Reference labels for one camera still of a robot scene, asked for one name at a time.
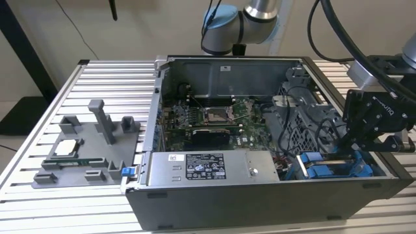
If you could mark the grey parts rack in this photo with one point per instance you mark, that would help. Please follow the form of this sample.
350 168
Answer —
94 151

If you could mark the black antenna rod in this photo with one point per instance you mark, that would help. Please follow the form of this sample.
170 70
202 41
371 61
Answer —
113 9

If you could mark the black graphics card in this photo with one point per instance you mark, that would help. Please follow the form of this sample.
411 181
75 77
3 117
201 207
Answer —
210 140

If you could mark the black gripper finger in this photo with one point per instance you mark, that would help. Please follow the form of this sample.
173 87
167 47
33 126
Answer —
357 107
387 145

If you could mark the black stand base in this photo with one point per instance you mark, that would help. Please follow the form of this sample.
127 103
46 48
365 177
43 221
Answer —
23 114

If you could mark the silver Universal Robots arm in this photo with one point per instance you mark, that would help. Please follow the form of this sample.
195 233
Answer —
227 29

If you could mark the installed blue disk carrier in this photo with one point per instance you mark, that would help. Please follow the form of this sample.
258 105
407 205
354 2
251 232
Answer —
315 171

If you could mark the blue case latch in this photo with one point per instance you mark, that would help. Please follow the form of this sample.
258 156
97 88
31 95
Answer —
127 171

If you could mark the metal disk bay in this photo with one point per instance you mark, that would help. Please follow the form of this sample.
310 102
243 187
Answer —
361 168

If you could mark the black stand post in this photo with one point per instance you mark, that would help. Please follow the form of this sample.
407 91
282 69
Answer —
23 48

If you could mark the silver power supply unit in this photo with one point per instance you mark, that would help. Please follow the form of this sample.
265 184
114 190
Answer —
215 168

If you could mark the black RAM slots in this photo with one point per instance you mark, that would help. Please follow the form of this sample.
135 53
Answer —
215 99

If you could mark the green motherboard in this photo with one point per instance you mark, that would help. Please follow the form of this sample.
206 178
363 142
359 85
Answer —
250 136

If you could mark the perforated metal drive cage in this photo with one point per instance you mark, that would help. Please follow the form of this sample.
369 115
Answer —
293 126

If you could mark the silver CPU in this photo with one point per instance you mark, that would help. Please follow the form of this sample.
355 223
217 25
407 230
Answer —
66 147

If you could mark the CPU socket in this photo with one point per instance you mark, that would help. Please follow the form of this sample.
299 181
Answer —
217 115

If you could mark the open black PC case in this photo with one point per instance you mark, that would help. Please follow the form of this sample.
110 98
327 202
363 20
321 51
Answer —
247 207

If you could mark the green RAM stick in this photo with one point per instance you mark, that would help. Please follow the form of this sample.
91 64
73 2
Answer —
83 161

